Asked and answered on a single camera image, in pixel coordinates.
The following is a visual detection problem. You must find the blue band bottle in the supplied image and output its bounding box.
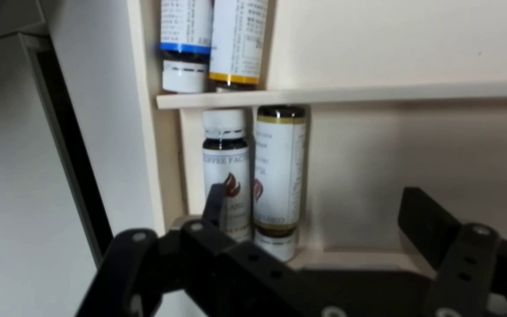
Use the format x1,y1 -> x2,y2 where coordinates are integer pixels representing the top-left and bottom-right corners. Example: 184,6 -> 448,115
158,0 -> 213,94

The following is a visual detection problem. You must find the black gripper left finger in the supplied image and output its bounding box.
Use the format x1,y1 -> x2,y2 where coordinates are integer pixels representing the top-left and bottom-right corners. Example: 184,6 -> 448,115
202,184 -> 225,229

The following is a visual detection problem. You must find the yellow band bottle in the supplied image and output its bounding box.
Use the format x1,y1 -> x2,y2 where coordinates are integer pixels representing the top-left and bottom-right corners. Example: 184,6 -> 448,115
209,0 -> 269,87

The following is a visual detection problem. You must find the flame logo bottle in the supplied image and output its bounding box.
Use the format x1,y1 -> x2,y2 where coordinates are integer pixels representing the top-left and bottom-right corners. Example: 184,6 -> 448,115
202,110 -> 251,242

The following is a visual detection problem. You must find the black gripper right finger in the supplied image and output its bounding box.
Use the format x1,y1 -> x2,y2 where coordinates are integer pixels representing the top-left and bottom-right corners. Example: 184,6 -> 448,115
397,187 -> 461,268

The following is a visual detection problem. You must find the white label bottle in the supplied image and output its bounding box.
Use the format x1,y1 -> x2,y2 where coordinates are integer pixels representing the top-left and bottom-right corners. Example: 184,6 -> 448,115
253,106 -> 308,263

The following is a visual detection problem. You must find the wooden tray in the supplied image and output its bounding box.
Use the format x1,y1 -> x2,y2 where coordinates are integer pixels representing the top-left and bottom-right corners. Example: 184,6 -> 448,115
128,0 -> 507,268

